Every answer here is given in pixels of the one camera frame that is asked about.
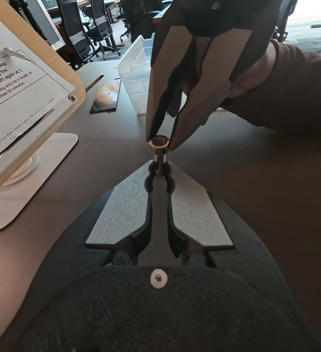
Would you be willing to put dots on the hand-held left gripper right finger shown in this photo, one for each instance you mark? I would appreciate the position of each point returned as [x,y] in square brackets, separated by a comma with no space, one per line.
[199,217]

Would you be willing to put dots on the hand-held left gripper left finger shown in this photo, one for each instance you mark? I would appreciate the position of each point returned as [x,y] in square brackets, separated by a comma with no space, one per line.
[116,217]

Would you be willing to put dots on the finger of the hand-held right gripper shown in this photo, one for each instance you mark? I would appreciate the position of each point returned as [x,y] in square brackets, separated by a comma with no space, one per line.
[163,71]
[218,63]

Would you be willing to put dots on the silver threaded bolt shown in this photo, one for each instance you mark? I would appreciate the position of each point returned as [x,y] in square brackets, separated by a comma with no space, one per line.
[159,159]

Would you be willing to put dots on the silver hex nut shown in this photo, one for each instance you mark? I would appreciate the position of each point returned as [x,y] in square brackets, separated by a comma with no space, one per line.
[151,143]

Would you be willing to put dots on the person's right forearm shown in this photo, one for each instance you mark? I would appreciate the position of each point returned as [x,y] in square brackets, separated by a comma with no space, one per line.
[295,93]

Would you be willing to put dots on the person's right hand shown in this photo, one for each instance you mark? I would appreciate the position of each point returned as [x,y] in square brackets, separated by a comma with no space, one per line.
[256,71]

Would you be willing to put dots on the white plastic box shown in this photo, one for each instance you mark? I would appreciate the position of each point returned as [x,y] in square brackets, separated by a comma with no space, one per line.
[134,82]

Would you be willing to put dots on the black glossy plate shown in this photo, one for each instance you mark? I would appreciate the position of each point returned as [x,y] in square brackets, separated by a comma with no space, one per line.
[105,99]

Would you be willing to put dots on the thin brown strip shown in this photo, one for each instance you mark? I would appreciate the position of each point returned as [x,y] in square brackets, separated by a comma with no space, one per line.
[94,83]

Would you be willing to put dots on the white stand base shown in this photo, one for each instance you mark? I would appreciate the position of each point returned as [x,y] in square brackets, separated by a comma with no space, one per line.
[47,170]

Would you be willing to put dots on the wooden display board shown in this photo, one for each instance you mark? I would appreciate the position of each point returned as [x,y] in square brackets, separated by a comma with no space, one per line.
[39,46]

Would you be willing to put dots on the printed instruction sheet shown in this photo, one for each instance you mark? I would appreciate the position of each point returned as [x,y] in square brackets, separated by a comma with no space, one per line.
[17,104]

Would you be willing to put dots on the white sheet clip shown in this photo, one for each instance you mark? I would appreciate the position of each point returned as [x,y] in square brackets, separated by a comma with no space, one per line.
[13,52]

